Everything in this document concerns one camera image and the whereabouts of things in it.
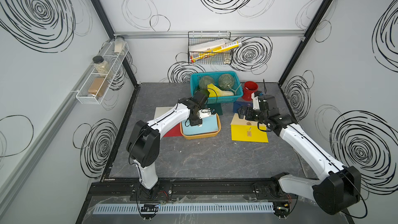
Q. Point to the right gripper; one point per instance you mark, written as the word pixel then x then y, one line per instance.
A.
pixel 247 112

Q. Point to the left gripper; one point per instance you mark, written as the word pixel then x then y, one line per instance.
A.
pixel 194 122

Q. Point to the beige envelope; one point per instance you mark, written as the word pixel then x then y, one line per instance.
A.
pixel 237 121

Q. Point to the yellow envelope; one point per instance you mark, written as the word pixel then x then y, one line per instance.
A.
pixel 249 133

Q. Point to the light blue envelope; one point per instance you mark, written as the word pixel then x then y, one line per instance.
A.
pixel 208 125

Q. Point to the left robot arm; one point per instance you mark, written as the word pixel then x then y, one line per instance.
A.
pixel 143 146

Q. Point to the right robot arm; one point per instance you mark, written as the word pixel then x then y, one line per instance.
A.
pixel 336 187

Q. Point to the yellow storage box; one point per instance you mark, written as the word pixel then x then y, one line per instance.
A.
pixel 206 135

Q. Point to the white wrap box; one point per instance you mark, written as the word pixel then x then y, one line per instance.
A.
pixel 207 46

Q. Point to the yellow foil roll box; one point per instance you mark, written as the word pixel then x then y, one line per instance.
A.
pixel 214 50

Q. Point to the navy blue envelope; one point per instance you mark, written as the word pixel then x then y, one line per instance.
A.
pixel 237 104

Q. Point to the green pepper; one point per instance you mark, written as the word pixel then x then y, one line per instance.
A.
pixel 205 92

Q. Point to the yellow white cabbage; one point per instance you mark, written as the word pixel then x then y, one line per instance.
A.
pixel 216 92

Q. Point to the dark green envelope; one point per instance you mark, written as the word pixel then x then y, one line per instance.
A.
pixel 218 109

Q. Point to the left green melon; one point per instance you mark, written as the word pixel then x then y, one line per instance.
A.
pixel 205 81

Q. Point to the green melon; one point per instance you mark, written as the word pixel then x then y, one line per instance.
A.
pixel 205 81
pixel 226 82

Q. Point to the red cup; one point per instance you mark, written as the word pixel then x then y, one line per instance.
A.
pixel 248 89

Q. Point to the right green melon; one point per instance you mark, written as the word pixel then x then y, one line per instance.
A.
pixel 226 82

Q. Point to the red envelope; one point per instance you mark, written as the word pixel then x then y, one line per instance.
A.
pixel 174 132

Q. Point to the white envelope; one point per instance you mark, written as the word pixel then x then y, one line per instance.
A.
pixel 159 111

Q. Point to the clear lid jar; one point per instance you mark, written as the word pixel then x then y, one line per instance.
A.
pixel 119 44

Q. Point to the black lid spice jar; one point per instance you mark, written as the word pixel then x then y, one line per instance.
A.
pixel 101 65

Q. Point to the brown block package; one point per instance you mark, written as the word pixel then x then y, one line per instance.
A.
pixel 98 87

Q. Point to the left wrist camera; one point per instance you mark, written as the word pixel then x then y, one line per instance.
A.
pixel 205 113

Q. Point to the black wire wall basket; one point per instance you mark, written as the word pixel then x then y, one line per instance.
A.
pixel 195 37

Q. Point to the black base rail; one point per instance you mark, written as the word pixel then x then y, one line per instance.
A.
pixel 171 189

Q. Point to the white wire wall shelf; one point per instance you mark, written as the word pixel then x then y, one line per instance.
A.
pixel 116 78

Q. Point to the white slotted cable duct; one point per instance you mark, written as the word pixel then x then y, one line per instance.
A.
pixel 185 208

